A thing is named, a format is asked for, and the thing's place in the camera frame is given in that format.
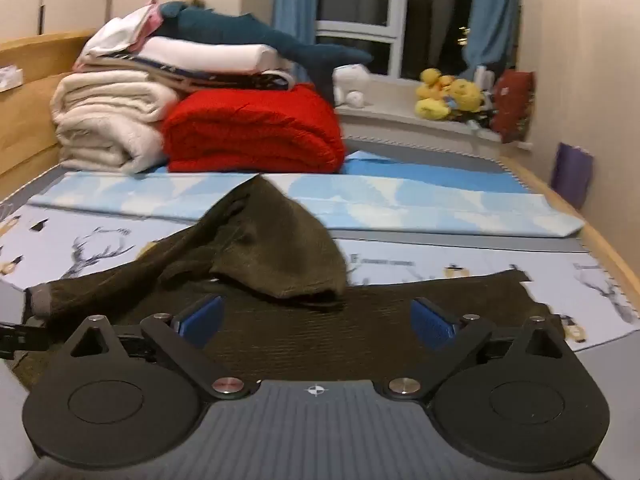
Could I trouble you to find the wooden bed frame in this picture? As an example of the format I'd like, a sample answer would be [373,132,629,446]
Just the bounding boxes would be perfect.
[0,30,640,311]

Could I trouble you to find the white plush toy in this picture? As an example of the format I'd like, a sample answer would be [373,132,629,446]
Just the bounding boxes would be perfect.
[332,64,373,108]

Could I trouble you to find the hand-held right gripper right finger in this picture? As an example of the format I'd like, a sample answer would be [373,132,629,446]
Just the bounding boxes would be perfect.
[385,297,576,403]

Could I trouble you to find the cream folded blanket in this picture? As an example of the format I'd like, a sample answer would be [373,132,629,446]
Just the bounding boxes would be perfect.
[50,70,181,175]

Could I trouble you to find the blue curtain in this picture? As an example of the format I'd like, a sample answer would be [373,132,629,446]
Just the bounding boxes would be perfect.
[271,0,326,46]
[460,0,523,68]

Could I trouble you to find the white folded cloth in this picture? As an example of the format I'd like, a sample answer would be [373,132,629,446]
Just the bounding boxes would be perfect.
[80,6,156,61]

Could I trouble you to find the white folded pillow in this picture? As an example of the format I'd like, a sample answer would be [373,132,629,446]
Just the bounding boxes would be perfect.
[142,37,296,78]

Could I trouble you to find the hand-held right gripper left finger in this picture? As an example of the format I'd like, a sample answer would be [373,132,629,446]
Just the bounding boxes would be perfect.
[65,294,256,401]

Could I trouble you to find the white windowsill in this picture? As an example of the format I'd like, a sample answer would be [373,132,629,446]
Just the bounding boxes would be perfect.
[335,75,533,153]

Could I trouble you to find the red cushion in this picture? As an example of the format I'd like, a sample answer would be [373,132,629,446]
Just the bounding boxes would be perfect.
[492,70,536,143]

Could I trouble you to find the purple bag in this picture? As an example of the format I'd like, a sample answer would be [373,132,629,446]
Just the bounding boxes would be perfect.
[550,142,595,211]

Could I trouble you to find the yellow bear plush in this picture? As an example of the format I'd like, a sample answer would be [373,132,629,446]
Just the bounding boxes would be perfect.
[447,79,486,113]

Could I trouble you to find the light blue folded sheet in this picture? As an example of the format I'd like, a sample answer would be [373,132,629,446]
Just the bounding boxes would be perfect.
[27,150,586,238]

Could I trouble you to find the white framed window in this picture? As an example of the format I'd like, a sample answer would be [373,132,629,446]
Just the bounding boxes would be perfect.
[315,0,476,81]

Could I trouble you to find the red folded blanket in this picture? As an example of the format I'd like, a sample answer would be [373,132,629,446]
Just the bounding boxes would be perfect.
[161,84,347,173]

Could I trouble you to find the blue shark plush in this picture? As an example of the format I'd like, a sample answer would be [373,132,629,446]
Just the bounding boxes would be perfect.
[150,1,373,106]

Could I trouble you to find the yellow duck plush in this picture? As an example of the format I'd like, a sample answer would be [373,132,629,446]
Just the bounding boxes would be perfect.
[415,96,452,121]
[419,67,455,97]

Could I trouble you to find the tissue box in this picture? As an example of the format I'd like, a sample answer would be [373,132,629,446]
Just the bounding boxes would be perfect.
[0,65,25,92]

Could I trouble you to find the olive corduroy pants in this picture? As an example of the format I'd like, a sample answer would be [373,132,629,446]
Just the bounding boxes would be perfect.
[10,174,566,401]

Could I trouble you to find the deer printed bed sheet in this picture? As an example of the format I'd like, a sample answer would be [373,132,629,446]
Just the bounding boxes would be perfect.
[0,202,640,346]

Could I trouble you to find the patterned folded blanket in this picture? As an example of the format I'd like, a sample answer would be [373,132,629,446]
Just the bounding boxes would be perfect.
[75,52,298,93]

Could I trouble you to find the pink cloth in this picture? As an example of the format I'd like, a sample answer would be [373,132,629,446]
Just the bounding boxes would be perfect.
[135,2,166,41]

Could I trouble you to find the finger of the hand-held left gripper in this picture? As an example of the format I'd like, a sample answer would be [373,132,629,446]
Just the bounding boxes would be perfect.
[0,321,49,361]

